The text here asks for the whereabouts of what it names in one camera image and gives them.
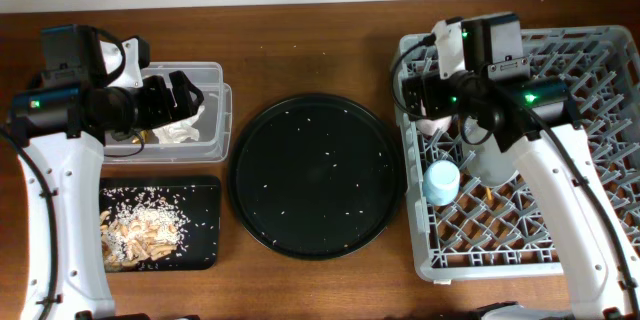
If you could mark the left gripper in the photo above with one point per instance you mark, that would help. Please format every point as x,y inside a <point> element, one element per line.
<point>163,101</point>

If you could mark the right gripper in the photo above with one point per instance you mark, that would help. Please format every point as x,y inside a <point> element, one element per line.
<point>415,96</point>

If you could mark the pink cup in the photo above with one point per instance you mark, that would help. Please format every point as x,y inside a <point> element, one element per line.
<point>430,127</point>

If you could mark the white napkin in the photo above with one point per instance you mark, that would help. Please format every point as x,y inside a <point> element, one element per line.
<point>180,131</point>

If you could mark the grey round plate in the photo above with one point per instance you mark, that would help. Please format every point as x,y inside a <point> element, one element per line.
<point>489,164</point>

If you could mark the blue cup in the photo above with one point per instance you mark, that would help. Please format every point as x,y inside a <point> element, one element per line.
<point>441,183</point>

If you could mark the food scraps and rice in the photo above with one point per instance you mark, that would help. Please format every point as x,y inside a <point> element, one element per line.
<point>140,226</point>

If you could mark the gold foil wrapper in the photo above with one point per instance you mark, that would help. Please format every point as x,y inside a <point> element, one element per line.
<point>140,136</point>

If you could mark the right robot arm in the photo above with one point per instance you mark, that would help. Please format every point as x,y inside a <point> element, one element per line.
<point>522,156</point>

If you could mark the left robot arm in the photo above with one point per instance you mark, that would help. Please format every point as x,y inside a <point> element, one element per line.
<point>91,86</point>

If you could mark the clear plastic waste bin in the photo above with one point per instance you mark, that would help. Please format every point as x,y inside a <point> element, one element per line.
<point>214,124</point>

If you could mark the grey dishwasher rack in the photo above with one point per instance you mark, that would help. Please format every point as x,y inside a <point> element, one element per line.
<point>473,238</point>

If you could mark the black rectangular tray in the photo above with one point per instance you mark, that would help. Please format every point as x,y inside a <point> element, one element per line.
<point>202,205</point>

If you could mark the round black serving tray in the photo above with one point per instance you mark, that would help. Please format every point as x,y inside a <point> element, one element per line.
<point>316,177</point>

